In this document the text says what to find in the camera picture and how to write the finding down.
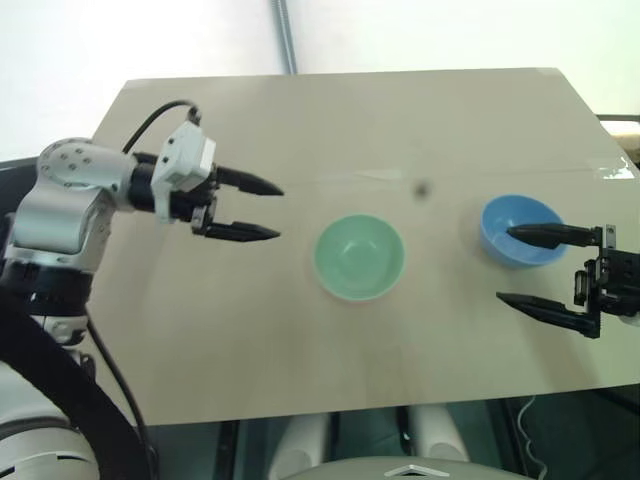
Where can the blue bowl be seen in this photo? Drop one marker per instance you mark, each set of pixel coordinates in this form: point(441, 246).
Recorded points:
point(500, 220)

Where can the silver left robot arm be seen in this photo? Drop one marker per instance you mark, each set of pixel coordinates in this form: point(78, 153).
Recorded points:
point(55, 215)

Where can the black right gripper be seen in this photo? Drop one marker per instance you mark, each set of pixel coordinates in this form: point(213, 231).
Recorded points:
point(617, 280)

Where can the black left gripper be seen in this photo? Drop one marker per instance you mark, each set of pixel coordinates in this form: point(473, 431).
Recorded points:
point(202, 210)

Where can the metal flexible conduit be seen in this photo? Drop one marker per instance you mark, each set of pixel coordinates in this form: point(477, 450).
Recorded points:
point(285, 35)

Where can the white rounded cylinder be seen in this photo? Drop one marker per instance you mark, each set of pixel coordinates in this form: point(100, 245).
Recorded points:
point(440, 430)
point(305, 435)

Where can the grey rounded body with emblem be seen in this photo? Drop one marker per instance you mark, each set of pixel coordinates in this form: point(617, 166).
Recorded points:
point(400, 462)

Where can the green bowl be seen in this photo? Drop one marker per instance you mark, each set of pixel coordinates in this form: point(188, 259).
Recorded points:
point(357, 260)

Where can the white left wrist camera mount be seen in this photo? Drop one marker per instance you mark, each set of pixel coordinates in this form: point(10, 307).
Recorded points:
point(187, 150)

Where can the beige box with black edge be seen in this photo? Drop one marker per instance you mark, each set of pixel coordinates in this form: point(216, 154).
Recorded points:
point(625, 132)

